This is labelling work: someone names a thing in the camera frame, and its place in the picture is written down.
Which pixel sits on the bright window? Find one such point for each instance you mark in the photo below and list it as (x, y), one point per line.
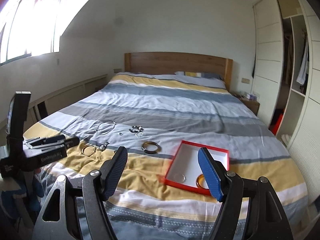
(29, 28)

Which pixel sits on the hanging striped shirt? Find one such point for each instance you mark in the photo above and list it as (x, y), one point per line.
(301, 78)

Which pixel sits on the amber resin bangle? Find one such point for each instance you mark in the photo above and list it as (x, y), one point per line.
(201, 182)

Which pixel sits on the silver metal clasp charm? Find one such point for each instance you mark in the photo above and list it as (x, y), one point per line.
(104, 146)

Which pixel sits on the dark tortoiseshell bangle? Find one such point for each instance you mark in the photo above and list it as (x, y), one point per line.
(151, 147)

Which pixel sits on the white wardrobe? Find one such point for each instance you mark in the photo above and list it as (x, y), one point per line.
(289, 110)

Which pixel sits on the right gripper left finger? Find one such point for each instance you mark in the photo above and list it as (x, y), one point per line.
(59, 218)

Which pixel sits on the wooden headboard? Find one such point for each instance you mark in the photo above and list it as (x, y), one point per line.
(156, 63)

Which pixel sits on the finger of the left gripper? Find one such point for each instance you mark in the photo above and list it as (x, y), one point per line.
(65, 143)
(38, 141)

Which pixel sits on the wooden nightstand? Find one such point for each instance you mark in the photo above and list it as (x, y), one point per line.
(250, 104)

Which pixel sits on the red jewelry box tray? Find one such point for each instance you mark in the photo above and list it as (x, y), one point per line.
(184, 168)

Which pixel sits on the blue striped pillow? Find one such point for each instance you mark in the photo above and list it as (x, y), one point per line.
(200, 74)

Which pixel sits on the low white wall cabinet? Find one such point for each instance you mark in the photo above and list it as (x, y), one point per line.
(39, 108)

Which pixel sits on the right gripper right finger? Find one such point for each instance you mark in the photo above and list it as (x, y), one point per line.
(266, 218)

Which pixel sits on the striped bed duvet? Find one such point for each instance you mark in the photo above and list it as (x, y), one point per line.
(168, 109)

